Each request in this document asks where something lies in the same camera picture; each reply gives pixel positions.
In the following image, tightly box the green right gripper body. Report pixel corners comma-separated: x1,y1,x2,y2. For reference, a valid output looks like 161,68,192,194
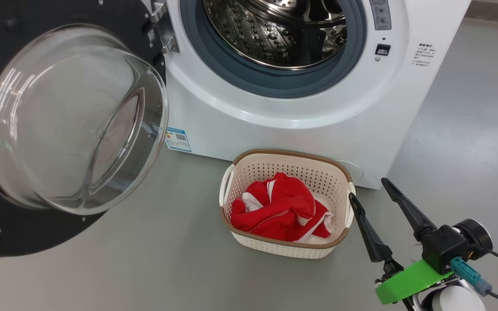
374,219,493,305

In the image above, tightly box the red and white garment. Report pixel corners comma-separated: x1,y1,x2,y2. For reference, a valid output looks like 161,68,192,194
230,172,334,244

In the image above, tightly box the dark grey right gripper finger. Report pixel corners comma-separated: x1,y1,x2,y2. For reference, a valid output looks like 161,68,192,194
348,192,393,263
381,178,438,242

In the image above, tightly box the blue energy label sticker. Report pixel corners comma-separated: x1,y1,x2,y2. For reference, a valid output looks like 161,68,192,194
165,127,192,153

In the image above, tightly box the white front-load washing machine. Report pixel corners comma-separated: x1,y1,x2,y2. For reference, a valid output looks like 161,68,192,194
141,0,472,190

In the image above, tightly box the black cable with teal connector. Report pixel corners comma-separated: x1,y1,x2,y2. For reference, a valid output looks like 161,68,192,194
450,246,498,303

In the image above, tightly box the cream perforated laundry basket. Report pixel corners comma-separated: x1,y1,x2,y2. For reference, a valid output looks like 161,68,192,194
219,149,357,260

